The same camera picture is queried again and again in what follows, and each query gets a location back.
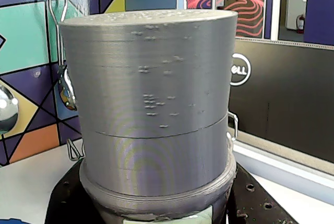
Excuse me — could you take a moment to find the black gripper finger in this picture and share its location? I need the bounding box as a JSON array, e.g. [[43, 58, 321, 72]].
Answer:
[[45, 160, 105, 224], [225, 165, 300, 224]]

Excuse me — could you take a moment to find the gray salt shaker with label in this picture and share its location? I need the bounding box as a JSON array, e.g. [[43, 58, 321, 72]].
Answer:
[[58, 9, 238, 224]]

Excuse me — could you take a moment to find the metal ladle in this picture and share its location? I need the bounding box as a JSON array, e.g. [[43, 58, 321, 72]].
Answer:
[[0, 85, 19, 136]]

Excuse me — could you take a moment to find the red fire extinguisher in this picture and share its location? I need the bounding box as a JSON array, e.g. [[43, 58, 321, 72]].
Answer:
[[296, 14, 305, 34]]

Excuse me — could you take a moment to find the black Dell monitor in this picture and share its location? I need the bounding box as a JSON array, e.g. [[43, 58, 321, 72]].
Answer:
[[229, 38, 334, 180]]

